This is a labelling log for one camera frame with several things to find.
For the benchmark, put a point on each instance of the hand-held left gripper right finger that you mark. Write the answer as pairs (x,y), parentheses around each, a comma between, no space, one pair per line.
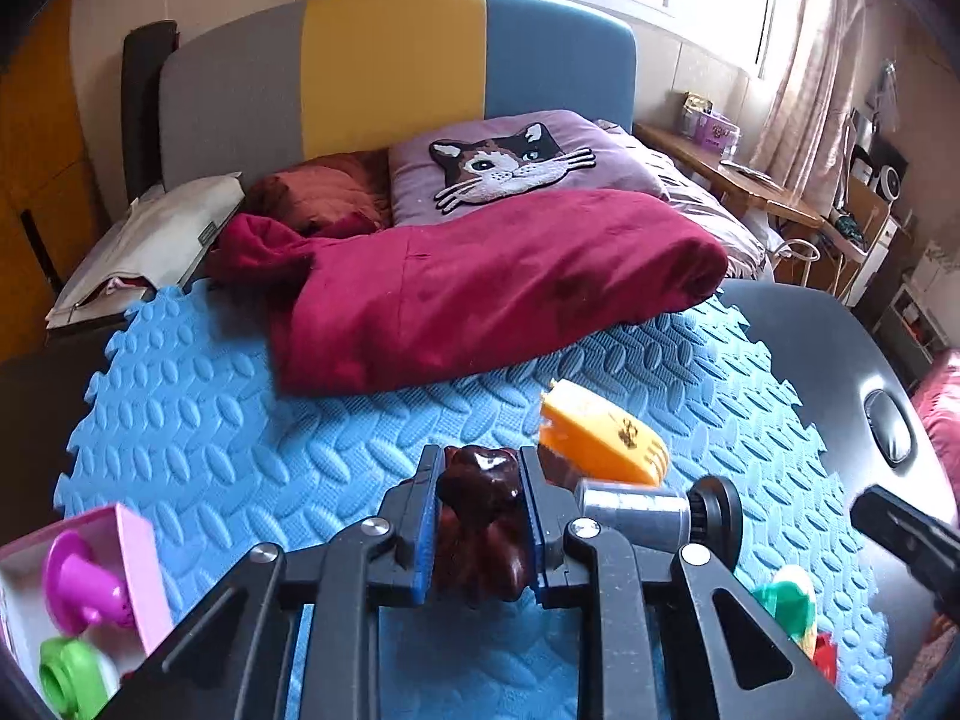
(534,532)

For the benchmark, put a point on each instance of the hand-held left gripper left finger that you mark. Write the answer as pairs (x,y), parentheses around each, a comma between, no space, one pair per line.
(427,532)

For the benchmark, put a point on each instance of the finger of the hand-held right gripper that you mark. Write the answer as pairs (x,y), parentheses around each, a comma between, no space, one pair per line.
(915,532)

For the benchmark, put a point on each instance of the brown glossy figurine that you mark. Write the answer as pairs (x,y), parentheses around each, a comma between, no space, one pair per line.
(480,495)

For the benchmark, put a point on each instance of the silver black lens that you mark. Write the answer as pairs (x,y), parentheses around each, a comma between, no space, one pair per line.
(637,517)

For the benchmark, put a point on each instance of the yellow plastic clip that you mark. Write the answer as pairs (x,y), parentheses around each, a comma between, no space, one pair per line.
(600,435)

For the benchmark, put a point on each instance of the green plastic cup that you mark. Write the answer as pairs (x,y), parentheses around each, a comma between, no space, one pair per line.
(776,592)

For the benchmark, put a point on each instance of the red puzzle piece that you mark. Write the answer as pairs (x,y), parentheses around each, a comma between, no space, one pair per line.
(825,660)

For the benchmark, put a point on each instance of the pink cardboard box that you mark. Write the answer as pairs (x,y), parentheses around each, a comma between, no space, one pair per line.
(142,562)

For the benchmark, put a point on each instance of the magenta plastic toy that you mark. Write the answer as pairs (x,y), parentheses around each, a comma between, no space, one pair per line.
(75,577)

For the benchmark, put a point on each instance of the pink patterned fabric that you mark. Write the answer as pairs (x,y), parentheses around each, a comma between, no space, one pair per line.
(941,405)

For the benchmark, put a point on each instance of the blue foam mat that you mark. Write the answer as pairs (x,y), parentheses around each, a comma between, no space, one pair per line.
(300,427)

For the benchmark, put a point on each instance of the white storage shelf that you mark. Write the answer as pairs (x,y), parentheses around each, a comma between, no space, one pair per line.
(926,292)

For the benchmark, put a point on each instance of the dark red blanket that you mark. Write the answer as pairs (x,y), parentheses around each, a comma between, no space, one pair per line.
(487,277)

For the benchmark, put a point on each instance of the rust brown pillow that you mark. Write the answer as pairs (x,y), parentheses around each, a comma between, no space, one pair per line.
(322,187)

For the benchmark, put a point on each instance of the purple cat pillow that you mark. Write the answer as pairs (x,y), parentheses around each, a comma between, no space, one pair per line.
(600,165)

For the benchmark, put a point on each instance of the pink duvet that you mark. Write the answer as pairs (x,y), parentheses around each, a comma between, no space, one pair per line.
(705,195)

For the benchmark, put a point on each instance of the wooden side table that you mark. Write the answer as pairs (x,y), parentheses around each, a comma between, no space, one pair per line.
(720,172)

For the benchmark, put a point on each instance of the purple storage box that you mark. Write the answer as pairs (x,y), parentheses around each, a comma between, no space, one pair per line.
(709,124)

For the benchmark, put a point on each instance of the pink curtain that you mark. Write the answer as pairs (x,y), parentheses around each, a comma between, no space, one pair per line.
(825,75)

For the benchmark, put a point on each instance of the grey yellow blue headboard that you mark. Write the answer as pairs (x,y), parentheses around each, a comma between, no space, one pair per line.
(390,60)

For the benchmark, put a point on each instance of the brown wooden wardrobe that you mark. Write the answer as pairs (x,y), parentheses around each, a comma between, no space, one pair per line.
(37,127)

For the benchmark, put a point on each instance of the black thin post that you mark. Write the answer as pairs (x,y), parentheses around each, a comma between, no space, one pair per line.
(41,251)

